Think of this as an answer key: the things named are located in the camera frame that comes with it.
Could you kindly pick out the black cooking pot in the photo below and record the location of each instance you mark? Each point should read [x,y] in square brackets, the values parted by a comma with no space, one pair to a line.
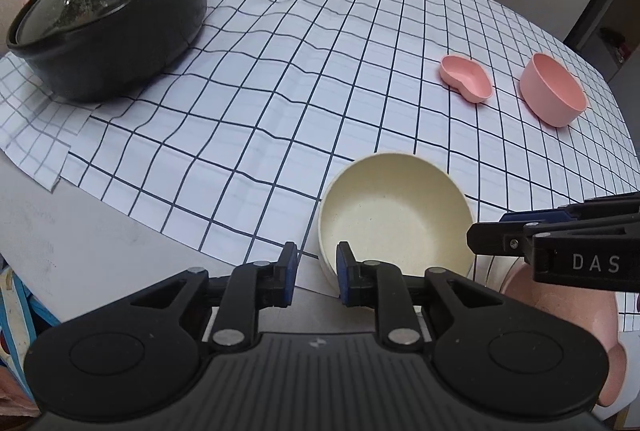
[130,46]

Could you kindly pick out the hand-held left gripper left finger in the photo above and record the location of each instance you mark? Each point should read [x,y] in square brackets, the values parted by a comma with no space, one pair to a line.
[288,273]

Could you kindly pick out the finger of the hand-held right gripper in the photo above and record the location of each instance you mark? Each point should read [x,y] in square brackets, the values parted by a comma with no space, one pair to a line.
[500,238]
[575,210]

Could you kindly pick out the blue object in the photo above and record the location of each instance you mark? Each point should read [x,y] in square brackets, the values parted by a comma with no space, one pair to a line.
[30,326]

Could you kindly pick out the pale yellow bowl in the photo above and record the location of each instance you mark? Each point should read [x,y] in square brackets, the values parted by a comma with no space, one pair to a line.
[395,211]

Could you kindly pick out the pink bowl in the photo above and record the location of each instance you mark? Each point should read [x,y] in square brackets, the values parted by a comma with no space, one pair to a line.
[552,86]

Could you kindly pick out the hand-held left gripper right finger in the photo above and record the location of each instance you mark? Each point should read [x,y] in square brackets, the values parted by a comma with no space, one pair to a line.
[345,273]

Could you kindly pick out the pink divided plate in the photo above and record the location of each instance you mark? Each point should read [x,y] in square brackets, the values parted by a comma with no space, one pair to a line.
[565,311]

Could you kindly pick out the pink heart-shaped dish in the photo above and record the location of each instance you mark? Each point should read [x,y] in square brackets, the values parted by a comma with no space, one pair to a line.
[467,76]

